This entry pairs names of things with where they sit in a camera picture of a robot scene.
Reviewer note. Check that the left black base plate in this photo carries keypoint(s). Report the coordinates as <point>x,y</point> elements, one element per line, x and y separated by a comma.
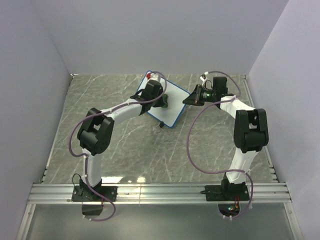
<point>80,195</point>

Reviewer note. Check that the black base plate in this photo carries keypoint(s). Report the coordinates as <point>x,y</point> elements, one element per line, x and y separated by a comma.
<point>219,193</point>
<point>80,195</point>

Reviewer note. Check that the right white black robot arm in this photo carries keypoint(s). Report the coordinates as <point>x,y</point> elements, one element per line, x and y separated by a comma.
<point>250,135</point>

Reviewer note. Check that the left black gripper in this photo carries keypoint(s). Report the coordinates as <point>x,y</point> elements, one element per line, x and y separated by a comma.
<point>159,105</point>

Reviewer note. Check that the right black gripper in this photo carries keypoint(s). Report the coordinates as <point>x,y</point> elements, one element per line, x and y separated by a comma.
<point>194,98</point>

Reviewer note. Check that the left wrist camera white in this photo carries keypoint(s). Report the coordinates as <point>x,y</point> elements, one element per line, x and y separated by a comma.
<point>153,76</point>

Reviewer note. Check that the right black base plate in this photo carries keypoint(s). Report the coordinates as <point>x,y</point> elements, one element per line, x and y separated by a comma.
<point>219,193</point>

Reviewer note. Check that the green whiteboard eraser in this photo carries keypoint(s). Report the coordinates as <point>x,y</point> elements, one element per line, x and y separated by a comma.
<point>164,101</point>

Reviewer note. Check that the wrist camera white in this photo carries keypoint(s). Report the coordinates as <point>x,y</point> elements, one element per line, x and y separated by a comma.
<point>204,78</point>
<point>153,76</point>

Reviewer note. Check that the blue framed whiteboard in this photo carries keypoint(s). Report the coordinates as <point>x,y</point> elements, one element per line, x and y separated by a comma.
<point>168,115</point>

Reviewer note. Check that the aluminium mounting rail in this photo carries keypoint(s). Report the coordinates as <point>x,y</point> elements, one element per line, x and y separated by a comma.
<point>156,193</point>

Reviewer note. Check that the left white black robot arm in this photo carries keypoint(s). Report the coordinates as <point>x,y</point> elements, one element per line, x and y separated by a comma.
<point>95,133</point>

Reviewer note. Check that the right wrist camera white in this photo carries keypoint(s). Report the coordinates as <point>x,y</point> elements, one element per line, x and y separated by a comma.
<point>204,78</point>

